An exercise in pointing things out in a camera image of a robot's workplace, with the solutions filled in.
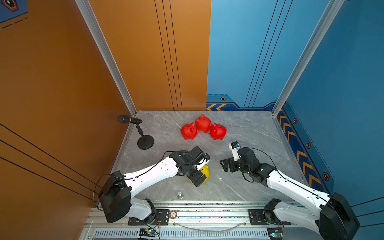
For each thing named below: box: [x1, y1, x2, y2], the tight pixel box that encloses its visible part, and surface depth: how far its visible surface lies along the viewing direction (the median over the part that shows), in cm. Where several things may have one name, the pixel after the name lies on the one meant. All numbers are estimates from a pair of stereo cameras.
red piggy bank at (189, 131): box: [180, 122, 199, 140], surface depth 101 cm
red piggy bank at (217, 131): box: [209, 122, 227, 140], surface depth 102 cm
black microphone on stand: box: [117, 115, 155, 150], surface depth 102 cm
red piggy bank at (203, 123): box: [195, 113, 212, 134], surface depth 105 cm
